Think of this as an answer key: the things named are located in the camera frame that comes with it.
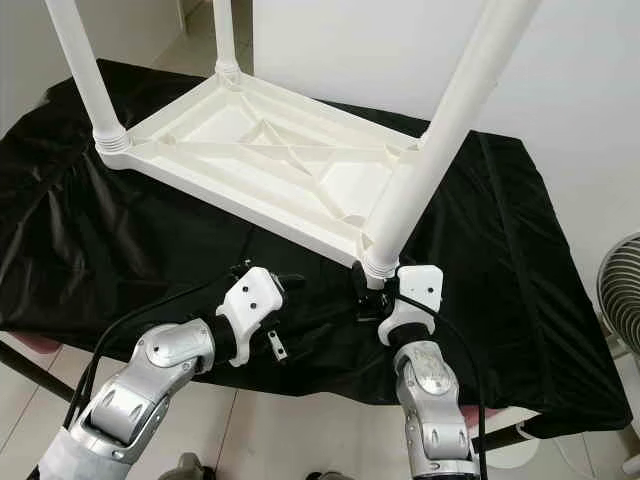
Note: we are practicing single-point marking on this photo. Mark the white plastic table top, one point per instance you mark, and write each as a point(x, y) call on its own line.
point(345, 185)

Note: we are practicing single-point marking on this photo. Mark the white plastic table leg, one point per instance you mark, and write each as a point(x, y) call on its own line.
point(85, 70)
point(460, 130)
point(226, 35)
point(432, 112)

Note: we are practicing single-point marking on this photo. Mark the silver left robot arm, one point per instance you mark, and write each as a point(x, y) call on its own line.
point(165, 355)

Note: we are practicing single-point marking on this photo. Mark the pink plastic object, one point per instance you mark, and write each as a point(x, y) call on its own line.
point(472, 412)

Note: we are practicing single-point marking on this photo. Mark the grey robot left foot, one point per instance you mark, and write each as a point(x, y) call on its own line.
point(189, 469)

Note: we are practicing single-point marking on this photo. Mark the white round plastic object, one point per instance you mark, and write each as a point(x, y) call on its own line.
point(515, 455)

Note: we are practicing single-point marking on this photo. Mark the black tablecloth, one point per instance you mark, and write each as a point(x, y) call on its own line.
point(80, 250)

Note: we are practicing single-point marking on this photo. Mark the white standing fan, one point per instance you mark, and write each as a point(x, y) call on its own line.
point(622, 295)

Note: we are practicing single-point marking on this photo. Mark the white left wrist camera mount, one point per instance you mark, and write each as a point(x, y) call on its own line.
point(255, 295)

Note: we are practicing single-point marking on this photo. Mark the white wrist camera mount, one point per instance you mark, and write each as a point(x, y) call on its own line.
point(255, 295)
point(422, 287)

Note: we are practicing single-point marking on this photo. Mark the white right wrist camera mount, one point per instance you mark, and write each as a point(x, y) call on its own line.
point(422, 287)

